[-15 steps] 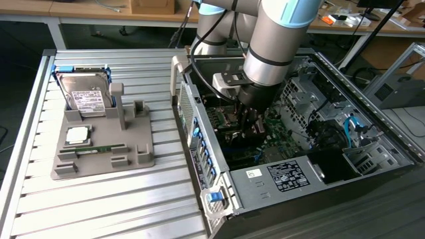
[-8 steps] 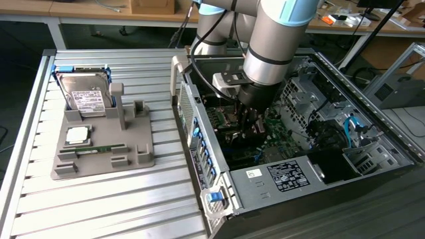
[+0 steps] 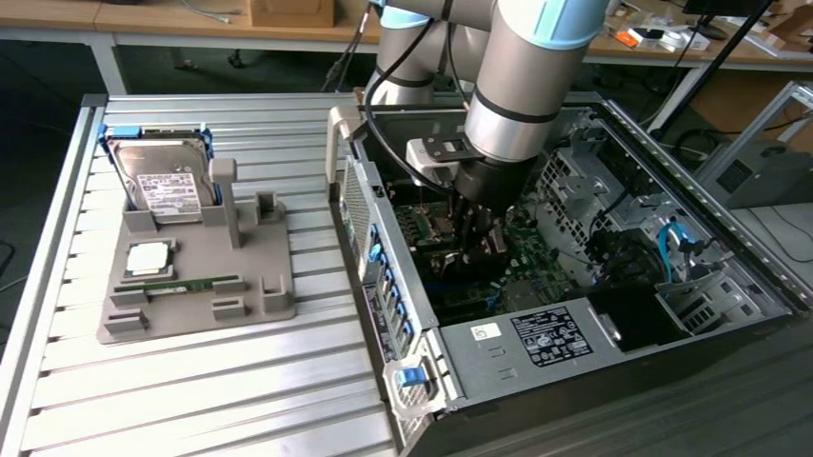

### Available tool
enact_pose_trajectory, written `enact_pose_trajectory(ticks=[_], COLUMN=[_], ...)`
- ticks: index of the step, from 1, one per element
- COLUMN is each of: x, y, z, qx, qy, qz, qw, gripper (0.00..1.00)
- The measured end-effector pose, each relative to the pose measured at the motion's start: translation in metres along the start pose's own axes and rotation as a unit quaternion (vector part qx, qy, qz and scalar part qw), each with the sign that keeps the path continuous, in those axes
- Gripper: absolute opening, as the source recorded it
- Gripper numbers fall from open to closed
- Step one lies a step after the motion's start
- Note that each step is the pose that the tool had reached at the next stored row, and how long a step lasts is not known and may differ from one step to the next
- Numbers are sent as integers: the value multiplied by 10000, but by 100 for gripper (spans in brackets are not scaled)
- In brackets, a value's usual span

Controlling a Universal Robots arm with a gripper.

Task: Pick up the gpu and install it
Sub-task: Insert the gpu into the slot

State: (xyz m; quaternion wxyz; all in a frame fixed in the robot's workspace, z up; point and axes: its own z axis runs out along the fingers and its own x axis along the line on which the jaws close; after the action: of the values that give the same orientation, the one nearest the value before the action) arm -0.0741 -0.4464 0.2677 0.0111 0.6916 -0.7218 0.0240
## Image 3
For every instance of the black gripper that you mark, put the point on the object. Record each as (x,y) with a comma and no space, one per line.
(491,185)

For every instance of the graphics card with metal bracket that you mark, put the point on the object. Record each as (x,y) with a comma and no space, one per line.
(463,275)

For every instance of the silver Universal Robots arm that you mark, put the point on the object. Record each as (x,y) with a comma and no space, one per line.
(521,71)

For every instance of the CPU socket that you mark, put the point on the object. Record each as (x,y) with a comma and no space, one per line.
(438,221)

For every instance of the perforated metal disk bay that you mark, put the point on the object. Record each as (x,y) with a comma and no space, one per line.
(585,200)

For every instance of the green motherboard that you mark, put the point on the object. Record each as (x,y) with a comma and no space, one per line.
(540,276)

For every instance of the grey power supply unit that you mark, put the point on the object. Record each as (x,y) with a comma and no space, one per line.
(482,357)

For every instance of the small orange box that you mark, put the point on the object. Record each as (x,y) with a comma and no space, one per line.
(630,37)

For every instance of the open black PC case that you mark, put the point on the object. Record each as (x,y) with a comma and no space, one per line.
(482,381)

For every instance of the black slanted stand pole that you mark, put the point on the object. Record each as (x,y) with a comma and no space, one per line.
(712,71)

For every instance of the blue case latch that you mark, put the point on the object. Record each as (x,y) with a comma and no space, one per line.
(410,376)

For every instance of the grey computer tower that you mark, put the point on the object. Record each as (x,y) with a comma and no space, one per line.
(762,176)

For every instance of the white small box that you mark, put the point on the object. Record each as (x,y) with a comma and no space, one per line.
(682,42)

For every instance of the cluttered wooden desk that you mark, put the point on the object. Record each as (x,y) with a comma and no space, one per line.
(730,54)

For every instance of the black monitor foot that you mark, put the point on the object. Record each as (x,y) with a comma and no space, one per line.
(708,28)

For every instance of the brown cardboard box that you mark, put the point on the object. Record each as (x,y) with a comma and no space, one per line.
(293,12)

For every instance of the green RAM stick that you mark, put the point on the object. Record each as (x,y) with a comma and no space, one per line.
(180,285)

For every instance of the grey parts rack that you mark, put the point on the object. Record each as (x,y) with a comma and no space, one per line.
(191,309)

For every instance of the silver CPU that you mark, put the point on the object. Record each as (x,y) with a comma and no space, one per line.
(147,259)

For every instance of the wooden desk with grey legs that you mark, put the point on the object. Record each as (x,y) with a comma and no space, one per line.
(127,21)

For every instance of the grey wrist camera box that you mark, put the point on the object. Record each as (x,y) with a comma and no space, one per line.
(431,157)

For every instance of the hard disk with blue frame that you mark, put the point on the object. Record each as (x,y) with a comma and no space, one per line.
(159,166)

